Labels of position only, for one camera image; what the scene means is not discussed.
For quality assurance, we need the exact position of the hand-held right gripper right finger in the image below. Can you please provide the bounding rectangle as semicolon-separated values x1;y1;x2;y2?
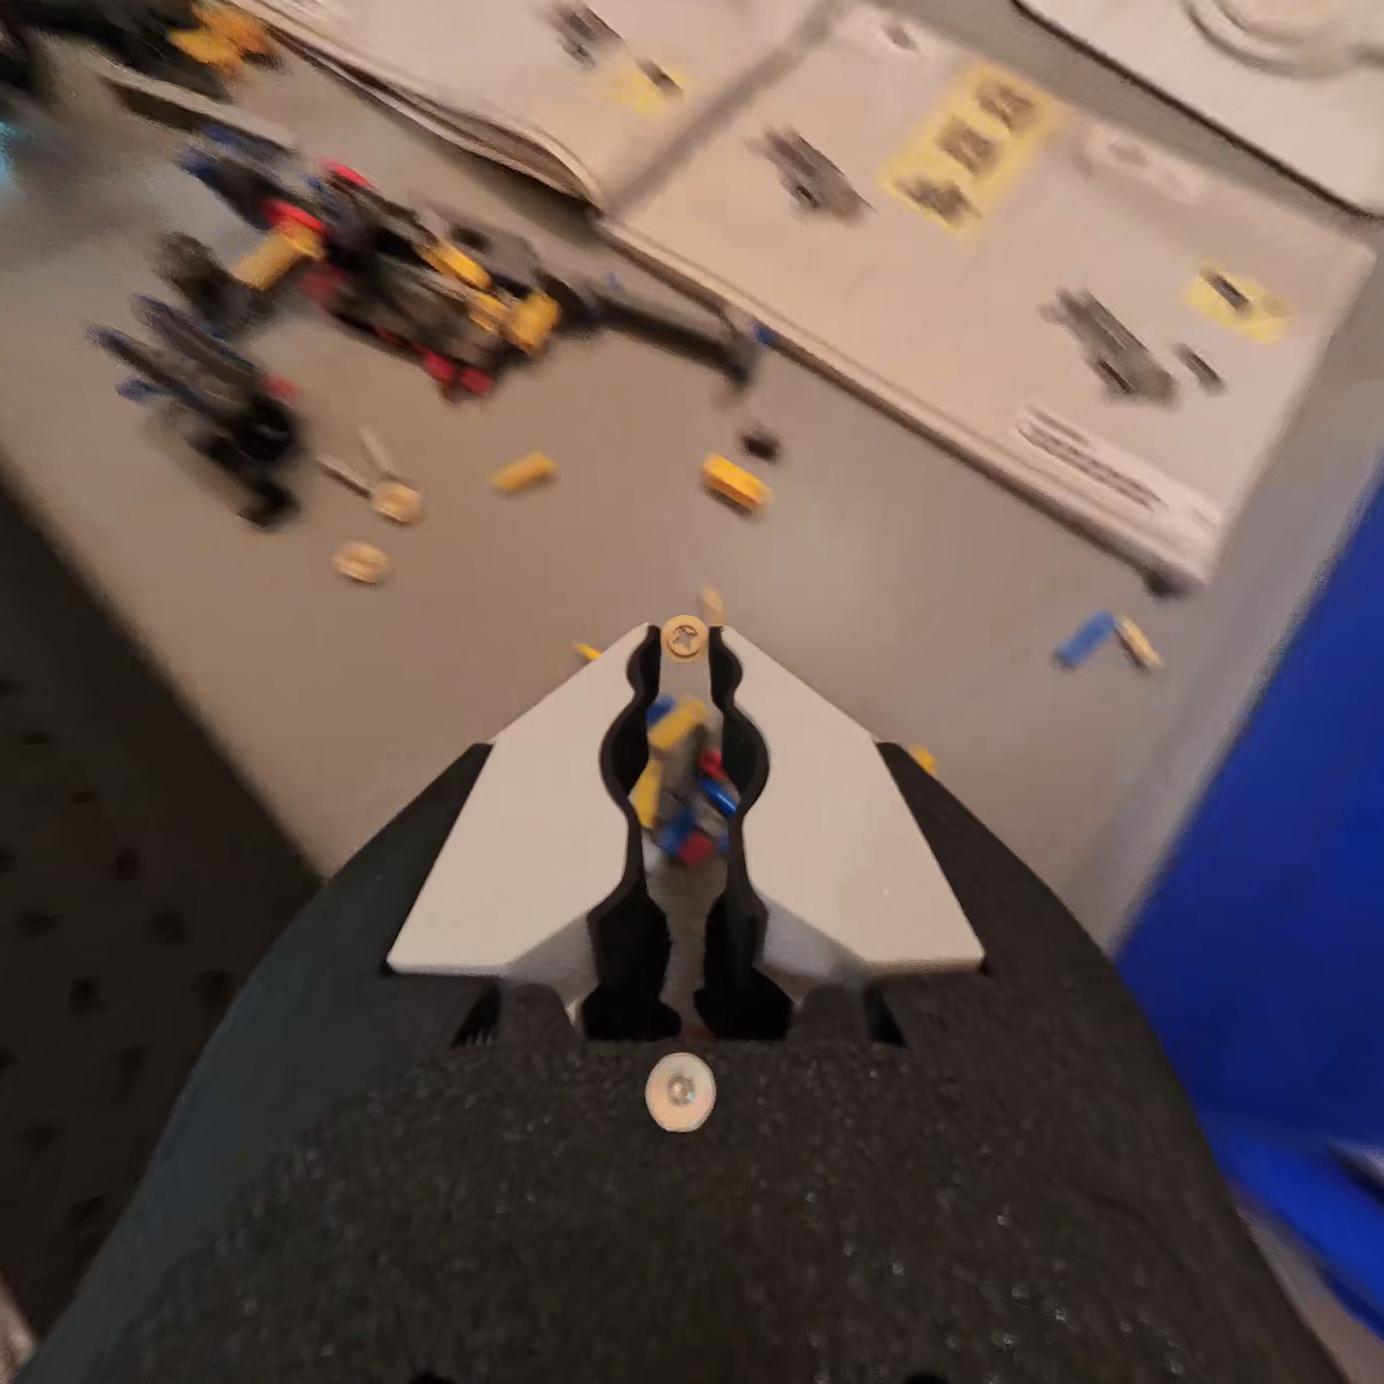
696;624;986;1036

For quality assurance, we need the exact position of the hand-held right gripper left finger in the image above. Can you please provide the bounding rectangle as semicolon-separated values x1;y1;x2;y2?
385;623;682;1036

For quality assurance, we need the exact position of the pile of lego pins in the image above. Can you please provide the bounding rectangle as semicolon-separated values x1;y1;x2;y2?
574;639;940;869

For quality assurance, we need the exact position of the small lego beam assembly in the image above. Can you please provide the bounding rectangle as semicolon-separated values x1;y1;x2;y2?
91;297;307;499

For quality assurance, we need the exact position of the lego chassis assembly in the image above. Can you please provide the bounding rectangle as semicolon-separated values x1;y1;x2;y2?
184;130;780;400

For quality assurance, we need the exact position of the yellow three-hole lego beam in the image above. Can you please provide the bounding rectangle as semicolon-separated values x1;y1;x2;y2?
701;454;772;513

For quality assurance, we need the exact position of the pile of dark lego beams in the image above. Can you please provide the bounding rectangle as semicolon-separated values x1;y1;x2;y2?
0;0;285;101

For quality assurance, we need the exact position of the blue plastic bin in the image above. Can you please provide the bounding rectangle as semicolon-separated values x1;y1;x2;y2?
1114;464;1384;1331

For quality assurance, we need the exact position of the instruction booklet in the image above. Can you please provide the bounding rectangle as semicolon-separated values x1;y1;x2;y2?
233;0;1379;594

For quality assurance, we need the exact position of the white stand base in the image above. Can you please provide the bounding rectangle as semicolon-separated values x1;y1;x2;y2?
1016;0;1384;214

